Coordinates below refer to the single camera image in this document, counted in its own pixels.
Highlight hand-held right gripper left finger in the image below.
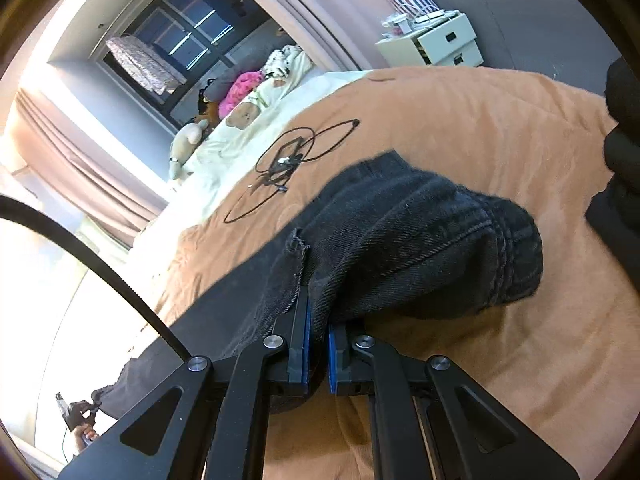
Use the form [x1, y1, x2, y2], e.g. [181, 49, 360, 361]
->
[57, 282, 313, 480]

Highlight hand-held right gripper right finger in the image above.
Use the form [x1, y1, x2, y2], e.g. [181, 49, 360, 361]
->
[327, 321, 581, 480]

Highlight black pants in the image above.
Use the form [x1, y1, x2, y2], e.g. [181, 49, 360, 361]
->
[91, 150, 544, 418]

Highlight person's left hand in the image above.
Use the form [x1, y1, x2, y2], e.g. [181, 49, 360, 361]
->
[70, 422, 99, 456]

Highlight pink curtain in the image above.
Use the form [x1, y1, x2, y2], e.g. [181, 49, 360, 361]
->
[10, 87, 168, 248]
[210, 0, 376, 71]

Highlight beige teddy plush toy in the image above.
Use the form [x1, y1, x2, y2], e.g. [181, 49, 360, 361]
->
[167, 119, 211, 181]

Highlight dark plush toy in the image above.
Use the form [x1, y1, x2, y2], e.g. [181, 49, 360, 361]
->
[197, 79, 223, 120]

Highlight orange blanket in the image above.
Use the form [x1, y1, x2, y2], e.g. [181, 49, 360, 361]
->
[155, 65, 640, 480]

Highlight black white patterned cloth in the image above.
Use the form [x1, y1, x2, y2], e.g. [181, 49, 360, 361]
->
[262, 45, 307, 81]

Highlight dark cloth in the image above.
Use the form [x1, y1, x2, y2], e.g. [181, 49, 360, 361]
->
[585, 55, 640, 273]

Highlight hanging floral garment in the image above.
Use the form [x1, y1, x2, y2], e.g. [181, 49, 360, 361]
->
[105, 35, 188, 96]

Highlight white bedside cabinet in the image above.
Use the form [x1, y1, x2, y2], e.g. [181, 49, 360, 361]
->
[375, 10, 485, 68]

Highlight dark window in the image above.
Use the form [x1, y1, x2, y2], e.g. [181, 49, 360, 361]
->
[102, 0, 273, 131]

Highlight white power strip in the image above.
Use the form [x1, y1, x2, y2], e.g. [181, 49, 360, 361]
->
[410, 9, 461, 25]

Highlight thin black cable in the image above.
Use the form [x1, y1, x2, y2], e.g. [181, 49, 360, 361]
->
[224, 119, 362, 224]

